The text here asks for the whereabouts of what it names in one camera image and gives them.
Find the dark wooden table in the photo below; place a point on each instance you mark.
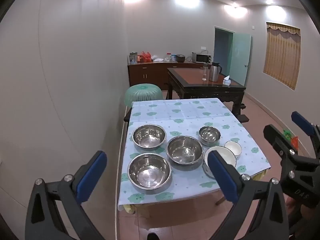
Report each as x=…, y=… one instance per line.
x=190, y=76

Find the cloud print tablecloth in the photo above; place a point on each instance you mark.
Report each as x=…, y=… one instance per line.
x=190, y=115

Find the small steel bowl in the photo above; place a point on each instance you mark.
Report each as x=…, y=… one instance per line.
x=209, y=134

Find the rice cooker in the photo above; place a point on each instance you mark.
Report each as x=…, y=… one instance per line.
x=180, y=58

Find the pale green door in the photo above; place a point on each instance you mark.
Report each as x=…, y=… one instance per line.
x=240, y=57

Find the white plastic container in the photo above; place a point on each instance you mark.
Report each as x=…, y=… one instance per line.
x=173, y=58

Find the tissue box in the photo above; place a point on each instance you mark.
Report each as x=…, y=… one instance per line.
x=226, y=81

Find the person's right hand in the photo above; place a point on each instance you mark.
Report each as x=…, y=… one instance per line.
x=292, y=207

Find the red plastic bag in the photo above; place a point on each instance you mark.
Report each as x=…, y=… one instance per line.
x=146, y=56

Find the small white bowl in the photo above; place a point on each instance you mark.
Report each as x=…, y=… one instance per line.
x=233, y=147

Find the yellow under cloth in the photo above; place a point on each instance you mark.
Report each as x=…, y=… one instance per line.
x=130, y=208

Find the steel thermos jug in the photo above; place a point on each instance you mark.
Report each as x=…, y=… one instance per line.
x=214, y=73

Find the large steel bowl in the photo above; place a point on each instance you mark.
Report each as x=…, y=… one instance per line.
x=149, y=172
x=184, y=151
x=149, y=137

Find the yellow window curtain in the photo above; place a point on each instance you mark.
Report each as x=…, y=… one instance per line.
x=281, y=55

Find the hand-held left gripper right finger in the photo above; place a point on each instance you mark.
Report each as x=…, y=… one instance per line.
x=222, y=177

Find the microwave oven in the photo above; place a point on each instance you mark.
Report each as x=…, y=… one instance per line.
x=201, y=58

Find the dark wooden stool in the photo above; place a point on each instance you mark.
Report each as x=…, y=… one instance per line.
x=243, y=106
x=243, y=118

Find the brown wooden cabinet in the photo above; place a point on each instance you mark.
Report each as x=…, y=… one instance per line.
x=147, y=73

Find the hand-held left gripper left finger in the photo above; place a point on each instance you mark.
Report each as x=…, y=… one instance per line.
x=93, y=177

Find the jar with dark lid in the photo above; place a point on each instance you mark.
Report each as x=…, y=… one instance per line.
x=133, y=58

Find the white plastic bag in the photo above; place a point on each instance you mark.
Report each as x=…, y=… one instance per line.
x=158, y=58

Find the white enamel bowl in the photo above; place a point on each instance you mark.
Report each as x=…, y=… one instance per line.
x=228, y=156

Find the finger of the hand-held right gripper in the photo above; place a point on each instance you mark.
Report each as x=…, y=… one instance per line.
x=302, y=123
x=276, y=137

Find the person's dark shoe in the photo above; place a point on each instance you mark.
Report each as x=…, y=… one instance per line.
x=153, y=236

